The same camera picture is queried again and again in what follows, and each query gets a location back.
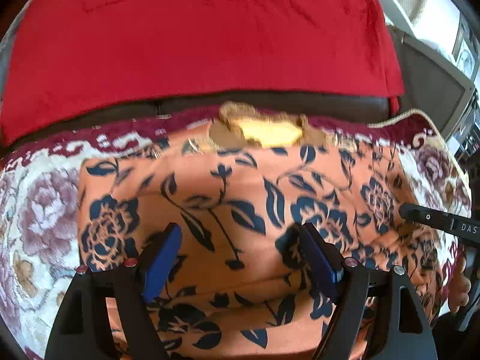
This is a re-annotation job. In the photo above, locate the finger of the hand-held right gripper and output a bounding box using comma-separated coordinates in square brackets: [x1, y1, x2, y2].
[399, 202, 454, 230]

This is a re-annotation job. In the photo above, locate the framed picture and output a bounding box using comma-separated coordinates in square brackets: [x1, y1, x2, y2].
[452, 19, 479, 76]

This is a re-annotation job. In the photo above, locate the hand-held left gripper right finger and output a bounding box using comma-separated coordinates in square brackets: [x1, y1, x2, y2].
[298, 222, 439, 360]

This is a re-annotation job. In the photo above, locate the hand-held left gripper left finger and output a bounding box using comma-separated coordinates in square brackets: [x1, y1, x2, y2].
[45, 222, 183, 360]

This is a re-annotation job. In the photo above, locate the red blanket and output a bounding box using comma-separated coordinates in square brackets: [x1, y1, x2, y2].
[0, 0, 406, 147]

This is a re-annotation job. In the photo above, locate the person's right hand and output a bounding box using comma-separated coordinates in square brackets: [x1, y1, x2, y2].
[448, 250, 474, 314]

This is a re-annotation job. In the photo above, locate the grey monitor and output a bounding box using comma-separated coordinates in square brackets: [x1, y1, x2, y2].
[397, 26, 480, 139]

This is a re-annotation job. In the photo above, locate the floral plush blanket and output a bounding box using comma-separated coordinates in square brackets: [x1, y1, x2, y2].
[0, 109, 473, 360]

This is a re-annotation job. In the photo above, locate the orange floral garment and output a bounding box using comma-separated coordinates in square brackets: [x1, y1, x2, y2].
[77, 101, 443, 360]

